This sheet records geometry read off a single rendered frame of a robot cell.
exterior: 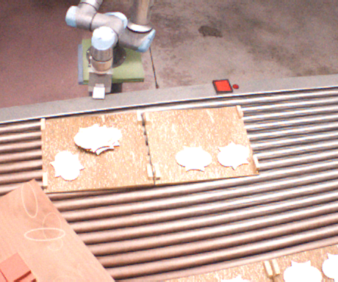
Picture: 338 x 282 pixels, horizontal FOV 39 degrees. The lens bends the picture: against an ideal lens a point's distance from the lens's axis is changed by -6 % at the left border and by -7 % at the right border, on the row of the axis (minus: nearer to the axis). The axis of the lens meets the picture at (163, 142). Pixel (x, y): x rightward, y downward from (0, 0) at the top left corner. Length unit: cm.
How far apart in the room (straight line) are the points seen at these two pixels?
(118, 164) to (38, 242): 49
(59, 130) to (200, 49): 203
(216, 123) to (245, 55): 186
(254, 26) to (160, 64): 97
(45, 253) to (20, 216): 17
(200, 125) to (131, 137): 29
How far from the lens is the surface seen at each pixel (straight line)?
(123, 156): 194
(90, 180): 188
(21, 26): 408
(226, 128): 208
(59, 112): 212
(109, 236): 178
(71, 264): 160
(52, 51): 380
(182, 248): 177
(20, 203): 173
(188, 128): 205
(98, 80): 183
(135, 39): 217
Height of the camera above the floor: 249
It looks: 51 degrees down
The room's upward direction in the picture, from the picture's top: 8 degrees clockwise
